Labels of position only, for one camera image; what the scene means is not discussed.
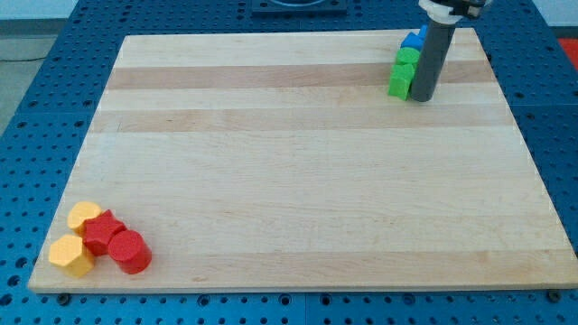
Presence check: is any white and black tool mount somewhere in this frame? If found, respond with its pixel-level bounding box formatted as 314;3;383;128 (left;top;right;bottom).
418;0;492;23

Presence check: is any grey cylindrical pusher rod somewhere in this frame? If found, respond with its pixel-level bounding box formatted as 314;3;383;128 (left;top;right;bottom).
410;20;456;102

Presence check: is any green star block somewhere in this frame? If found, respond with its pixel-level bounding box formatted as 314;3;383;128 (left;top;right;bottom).
387;64;415;101

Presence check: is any blue cube block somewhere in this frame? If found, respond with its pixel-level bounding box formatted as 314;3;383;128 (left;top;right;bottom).
400;32;424;51

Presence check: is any red star block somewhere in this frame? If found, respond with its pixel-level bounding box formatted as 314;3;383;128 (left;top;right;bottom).
83;209;126;256

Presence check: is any blue block behind rod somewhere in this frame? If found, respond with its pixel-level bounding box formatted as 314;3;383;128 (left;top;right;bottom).
418;24;428;40

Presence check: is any green cylinder block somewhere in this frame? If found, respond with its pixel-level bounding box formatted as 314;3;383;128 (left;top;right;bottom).
396;47;420;67

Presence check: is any wooden board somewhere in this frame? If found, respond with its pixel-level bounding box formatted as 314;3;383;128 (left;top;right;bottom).
29;28;577;293

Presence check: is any red cylinder block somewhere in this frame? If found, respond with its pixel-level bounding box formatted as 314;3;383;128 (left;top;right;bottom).
107;230;152;274

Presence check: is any yellow cylinder block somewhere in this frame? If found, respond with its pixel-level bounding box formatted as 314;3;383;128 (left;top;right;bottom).
67;201;103;237

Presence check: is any yellow hexagon block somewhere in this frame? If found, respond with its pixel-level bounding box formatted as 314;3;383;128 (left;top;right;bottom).
49;235;95;278

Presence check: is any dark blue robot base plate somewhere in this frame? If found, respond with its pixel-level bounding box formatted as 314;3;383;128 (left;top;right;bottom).
249;0;348;15

